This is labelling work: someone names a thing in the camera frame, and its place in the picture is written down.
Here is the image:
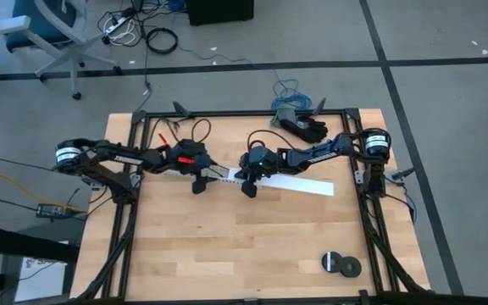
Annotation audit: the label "white printed box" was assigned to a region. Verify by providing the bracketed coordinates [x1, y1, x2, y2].
[14, 256, 70, 302]

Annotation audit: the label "plain black tape roll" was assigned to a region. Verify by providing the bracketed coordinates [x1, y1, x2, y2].
[339, 256, 363, 279]

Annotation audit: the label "white power strip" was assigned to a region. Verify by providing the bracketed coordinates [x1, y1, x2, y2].
[103, 14, 133, 35]

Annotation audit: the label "black power adapter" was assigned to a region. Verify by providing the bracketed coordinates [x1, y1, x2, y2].
[35, 202, 69, 219]

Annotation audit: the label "white frame office chair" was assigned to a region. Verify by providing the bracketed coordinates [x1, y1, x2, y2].
[0, 0, 123, 102]

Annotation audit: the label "black work glove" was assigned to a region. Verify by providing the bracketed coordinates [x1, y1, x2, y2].
[280, 116, 329, 144]

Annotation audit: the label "clear safety glasses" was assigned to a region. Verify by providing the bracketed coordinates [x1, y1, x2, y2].
[161, 117, 194, 133]

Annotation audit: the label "grey glove with green cuff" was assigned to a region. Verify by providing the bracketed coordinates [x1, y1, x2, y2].
[270, 108, 298, 128]

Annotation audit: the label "black tape roll white label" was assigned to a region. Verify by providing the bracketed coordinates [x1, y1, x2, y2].
[321, 251, 345, 274]

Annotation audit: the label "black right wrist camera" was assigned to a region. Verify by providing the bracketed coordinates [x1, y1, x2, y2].
[247, 145, 271, 163]

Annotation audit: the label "white slotted cable duct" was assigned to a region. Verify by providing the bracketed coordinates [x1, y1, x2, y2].
[163, 166, 266, 187]

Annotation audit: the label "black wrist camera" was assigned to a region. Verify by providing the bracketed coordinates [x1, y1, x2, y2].
[175, 139, 209, 164]
[247, 145, 271, 163]

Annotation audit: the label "blue floor cable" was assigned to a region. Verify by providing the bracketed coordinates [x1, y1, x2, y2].
[178, 44, 313, 112]

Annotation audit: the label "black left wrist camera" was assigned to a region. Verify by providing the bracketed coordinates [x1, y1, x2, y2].
[175, 139, 209, 164]

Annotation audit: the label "black coiled cable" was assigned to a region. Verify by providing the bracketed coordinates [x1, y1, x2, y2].
[145, 27, 180, 55]

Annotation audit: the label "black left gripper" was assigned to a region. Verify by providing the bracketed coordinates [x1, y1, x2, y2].
[190, 152, 225, 197]

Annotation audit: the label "white duct cover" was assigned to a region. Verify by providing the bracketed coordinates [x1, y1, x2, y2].
[226, 167, 335, 197]

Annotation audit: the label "yellow floor cable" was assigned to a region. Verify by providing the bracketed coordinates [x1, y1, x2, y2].
[0, 168, 88, 213]

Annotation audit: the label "black box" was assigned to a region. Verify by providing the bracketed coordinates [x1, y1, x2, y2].
[184, 0, 256, 27]

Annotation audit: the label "long black floor cable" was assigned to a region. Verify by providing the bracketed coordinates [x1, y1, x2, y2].
[131, 23, 154, 114]

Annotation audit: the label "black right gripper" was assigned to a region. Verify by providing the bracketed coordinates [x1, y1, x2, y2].
[238, 153, 278, 200]

